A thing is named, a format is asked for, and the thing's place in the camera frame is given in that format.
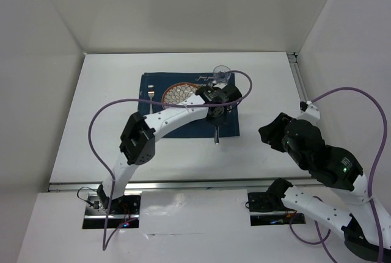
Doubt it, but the front aluminium rail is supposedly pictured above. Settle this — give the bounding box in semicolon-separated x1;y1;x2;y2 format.
48;178;275;192

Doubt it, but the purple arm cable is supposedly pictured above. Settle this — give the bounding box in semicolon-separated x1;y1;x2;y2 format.
288;87;386;263
87;70;253;251

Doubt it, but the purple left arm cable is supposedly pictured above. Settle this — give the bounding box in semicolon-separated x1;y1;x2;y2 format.
87;70;253;251

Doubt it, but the patterned ceramic plate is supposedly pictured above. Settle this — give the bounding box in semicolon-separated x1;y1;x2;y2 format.
161;82;199;109

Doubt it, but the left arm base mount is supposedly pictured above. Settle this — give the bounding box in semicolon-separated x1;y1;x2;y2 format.
76;187;141;229

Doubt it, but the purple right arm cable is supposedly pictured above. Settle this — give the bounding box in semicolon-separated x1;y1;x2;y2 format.
288;87;386;263

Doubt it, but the silver table knife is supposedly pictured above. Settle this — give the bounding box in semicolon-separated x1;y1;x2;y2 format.
214;126;220;145

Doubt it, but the clear drinking glass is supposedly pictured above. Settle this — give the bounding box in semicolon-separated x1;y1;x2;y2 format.
212;65;231;88

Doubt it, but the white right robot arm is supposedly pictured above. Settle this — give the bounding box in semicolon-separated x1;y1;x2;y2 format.
258;101;390;262

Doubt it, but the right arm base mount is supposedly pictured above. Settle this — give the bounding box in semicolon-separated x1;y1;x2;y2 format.
244;192;306;226

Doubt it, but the blue fish placemat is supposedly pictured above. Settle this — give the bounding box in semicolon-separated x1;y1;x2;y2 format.
138;72;240;139

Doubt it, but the silver fork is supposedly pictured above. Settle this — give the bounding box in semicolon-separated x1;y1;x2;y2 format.
148;84;155;114

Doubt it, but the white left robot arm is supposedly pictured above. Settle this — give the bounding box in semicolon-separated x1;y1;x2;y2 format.
97;83;242;214

